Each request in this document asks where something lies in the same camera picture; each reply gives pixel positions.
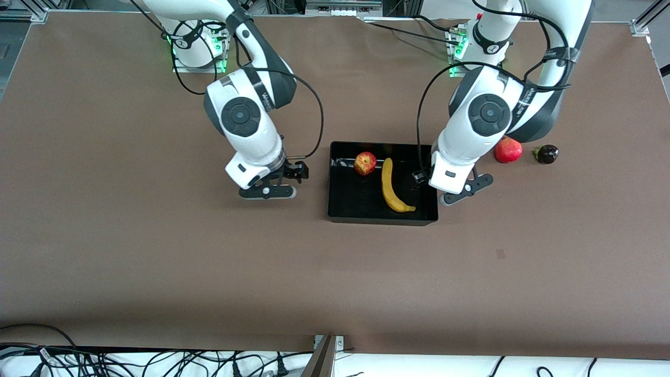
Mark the dark purple mangosteen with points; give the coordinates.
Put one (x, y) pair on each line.
(547, 154)

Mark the black plastic box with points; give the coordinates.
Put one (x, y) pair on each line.
(361, 201)

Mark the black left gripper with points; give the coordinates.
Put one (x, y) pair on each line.
(420, 177)

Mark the aluminium frame rail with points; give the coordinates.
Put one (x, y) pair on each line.
(343, 6)

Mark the yellow banana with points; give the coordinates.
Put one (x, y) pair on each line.
(388, 188)

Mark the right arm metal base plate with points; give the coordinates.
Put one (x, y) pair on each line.
(180, 68)

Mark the small metal bracket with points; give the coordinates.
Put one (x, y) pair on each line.
(340, 343)

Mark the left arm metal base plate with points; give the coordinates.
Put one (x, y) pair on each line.
(497, 75)

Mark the red pomegranate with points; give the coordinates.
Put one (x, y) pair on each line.
(510, 152)

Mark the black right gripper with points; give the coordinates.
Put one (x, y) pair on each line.
(294, 171)

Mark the red apple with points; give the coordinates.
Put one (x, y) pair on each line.
(365, 164)

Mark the grey metal post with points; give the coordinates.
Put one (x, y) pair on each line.
(320, 361)

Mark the aluminium corner profile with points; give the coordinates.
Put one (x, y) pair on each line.
(31, 11)
(641, 25)

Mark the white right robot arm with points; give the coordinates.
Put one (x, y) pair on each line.
(241, 115)

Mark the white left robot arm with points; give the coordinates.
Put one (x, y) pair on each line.
(489, 115)

